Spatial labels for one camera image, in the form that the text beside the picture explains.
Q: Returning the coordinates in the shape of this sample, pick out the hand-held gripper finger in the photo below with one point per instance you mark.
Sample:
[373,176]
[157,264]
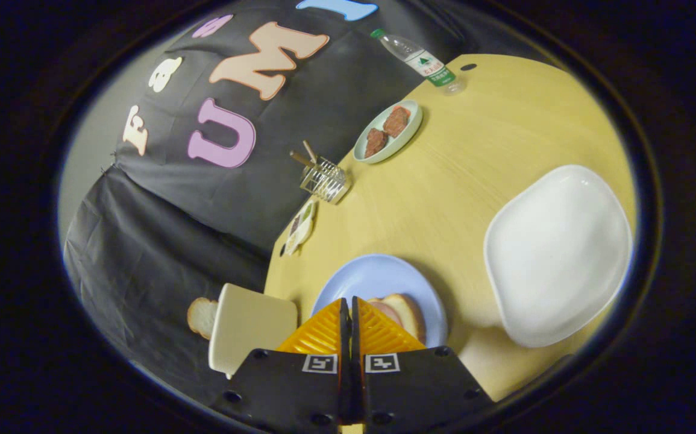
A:
[355,325]
[344,325]

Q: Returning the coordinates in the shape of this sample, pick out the ham sandwich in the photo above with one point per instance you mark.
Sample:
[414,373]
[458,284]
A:
[405,313]

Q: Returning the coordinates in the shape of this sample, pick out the light blue plate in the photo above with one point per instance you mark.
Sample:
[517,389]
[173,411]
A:
[378,278]

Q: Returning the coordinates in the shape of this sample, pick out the small white sauce dish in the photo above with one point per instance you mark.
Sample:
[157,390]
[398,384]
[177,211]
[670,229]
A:
[300,228]

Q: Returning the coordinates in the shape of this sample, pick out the white bread slice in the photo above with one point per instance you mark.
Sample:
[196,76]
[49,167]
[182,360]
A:
[202,316]

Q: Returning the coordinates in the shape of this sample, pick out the wooden chopstick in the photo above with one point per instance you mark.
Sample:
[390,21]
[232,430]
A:
[310,150]
[300,159]

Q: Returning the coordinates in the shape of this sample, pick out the brown meat slice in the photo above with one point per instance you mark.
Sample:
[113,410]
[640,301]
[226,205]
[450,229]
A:
[375,143]
[396,122]

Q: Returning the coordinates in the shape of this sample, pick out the black backdrop cloth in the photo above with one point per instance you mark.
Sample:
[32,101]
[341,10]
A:
[203,199]

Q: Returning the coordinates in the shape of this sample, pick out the pale green plate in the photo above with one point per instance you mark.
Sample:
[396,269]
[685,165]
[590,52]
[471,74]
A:
[411,129]

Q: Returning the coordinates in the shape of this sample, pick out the large white square plate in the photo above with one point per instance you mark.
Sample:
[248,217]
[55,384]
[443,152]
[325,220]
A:
[555,256]

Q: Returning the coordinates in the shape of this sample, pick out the clear plastic water bottle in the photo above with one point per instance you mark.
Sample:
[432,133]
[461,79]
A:
[421,60]

